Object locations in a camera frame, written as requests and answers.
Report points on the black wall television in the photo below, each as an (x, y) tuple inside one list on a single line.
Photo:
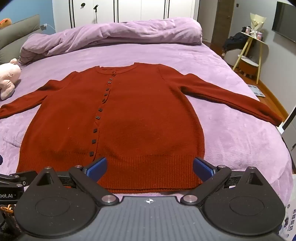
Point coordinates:
[(285, 20)]

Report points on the grey padded headboard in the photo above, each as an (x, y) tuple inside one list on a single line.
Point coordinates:
[(16, 34)]

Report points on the red knit cardigan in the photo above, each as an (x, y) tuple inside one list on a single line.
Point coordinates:
[(138, 111)]

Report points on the brown wooden door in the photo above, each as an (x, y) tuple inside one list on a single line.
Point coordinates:
[(225, 20)]

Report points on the pink plush toy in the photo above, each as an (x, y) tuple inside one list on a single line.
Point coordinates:
[(7, 78)]

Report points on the purple bed sheet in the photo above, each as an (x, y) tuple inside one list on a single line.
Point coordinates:
[(231, 134)]

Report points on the orange plush toy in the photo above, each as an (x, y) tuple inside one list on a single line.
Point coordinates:
[(5, 23)]

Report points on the brown stool with white top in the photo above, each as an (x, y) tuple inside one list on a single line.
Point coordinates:
[(248, 67)]

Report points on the black stand with clamp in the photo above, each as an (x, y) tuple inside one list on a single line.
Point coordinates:
[(95, 9)]

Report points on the white round stool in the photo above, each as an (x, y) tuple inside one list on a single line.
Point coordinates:
[(232, 58)]

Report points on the purple duvet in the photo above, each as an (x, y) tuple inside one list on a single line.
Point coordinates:
[(115, 32)]

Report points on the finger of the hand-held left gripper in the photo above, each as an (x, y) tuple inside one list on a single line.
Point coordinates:
[(16, 178)]

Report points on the white wardrobe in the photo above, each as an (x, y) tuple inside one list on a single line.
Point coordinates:
[(138, 10)]

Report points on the black clothing pile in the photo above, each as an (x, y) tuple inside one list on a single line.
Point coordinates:
[(235, 40)]

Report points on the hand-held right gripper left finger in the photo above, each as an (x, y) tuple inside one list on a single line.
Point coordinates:
[(98, 168)]

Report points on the side table with yellow legs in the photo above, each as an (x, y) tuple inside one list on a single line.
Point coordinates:
[(247, 44)]

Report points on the bathroom scale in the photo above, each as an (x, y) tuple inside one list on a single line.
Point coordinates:
[(256, 90)]

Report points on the white package with blue print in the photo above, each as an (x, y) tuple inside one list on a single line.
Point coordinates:
[(290, 220)]

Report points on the cream wrapped flower bouquet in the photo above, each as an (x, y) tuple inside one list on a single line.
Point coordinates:
[(255, 22)]

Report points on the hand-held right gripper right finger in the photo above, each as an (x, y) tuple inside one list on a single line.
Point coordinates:
[(203, 169)]

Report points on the pink bottle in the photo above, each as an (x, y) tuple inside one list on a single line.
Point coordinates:
[(249, 30), (259, 36)]

